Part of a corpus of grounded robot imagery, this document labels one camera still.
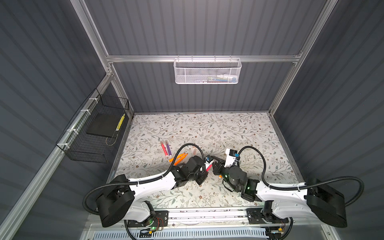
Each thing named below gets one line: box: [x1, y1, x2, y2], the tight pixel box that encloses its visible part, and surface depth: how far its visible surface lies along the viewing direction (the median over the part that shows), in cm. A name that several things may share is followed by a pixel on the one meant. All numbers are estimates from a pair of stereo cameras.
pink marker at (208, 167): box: [205, 163, 213, 172], surface depth 73 cm
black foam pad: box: [86, 113, 124, 138], surface depth 75 cm
